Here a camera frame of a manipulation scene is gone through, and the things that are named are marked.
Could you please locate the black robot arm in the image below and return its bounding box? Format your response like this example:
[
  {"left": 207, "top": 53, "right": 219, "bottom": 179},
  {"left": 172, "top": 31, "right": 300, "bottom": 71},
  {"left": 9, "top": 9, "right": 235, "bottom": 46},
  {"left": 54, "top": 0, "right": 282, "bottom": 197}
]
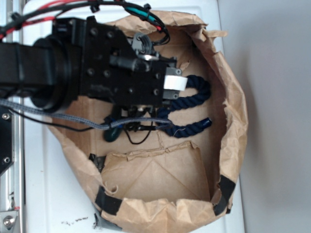
[{"left": 0, "top": 17, "right": 188, "bottom": 113}]

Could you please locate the brown paper bag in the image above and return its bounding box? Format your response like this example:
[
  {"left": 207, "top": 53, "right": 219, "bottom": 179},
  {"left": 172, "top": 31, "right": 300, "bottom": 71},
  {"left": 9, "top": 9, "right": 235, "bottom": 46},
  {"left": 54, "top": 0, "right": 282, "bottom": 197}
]
[{"left": 50, "top": 11, "right": 248, "bottom": 233}]

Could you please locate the green capsule toy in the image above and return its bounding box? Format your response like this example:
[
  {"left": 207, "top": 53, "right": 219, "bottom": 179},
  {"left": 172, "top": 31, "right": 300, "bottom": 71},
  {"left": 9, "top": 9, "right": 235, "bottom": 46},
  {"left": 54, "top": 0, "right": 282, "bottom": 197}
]
[{"left": 104, "top": 116, "right": 122, "bottom": 142}]

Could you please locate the aluminium rail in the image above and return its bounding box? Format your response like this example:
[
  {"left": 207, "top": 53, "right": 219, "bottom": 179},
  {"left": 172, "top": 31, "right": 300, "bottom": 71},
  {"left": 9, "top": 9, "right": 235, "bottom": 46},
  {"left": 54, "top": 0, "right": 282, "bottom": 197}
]
[{"left": 0, "top": 0, "right": 26, "bottom": 233}]

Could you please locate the red and black wire bundle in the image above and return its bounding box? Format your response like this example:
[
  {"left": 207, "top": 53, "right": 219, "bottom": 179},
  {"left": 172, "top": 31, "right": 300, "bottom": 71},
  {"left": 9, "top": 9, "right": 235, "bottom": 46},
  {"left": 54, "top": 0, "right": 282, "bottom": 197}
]
[{"left": 0, "top": 0, "right": 171, "bottom": 46}]

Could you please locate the navy blue rope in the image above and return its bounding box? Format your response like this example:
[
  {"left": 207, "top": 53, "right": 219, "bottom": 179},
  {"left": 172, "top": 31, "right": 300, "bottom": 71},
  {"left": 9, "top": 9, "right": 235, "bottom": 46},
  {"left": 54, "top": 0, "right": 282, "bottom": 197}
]
[{"left": 156, "top": 74, "right": 212, "bottom": 138}]

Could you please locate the thin black wire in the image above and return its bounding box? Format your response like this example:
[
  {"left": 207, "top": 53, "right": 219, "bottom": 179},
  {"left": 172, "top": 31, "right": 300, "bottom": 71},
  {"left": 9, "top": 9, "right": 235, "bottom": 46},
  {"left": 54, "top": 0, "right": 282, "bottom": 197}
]
[{"left": 4, "top": 104, "right": 158, "bottom": 145}]

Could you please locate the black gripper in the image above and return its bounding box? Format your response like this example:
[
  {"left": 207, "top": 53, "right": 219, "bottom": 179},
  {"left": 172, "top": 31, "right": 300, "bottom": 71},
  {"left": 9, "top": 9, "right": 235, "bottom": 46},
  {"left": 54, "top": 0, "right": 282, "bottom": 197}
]
[{"left": 52, "top": 17, "right": 188, "bottom": 109}]

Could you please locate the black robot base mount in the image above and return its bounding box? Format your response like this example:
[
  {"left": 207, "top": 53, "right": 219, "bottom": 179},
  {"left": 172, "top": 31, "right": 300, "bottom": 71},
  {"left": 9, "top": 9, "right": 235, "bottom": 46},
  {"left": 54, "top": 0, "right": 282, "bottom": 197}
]
[{"left": 0, "top": 107, "right": 13, "bottom": 176}]

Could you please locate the gray braided cable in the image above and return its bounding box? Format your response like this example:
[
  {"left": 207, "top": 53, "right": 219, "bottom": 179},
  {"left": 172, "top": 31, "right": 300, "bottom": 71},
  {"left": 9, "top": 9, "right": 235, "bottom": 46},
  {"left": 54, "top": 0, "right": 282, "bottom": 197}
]
[{"left": 0, "top": 98, "right": 174, "bottom": 131}]

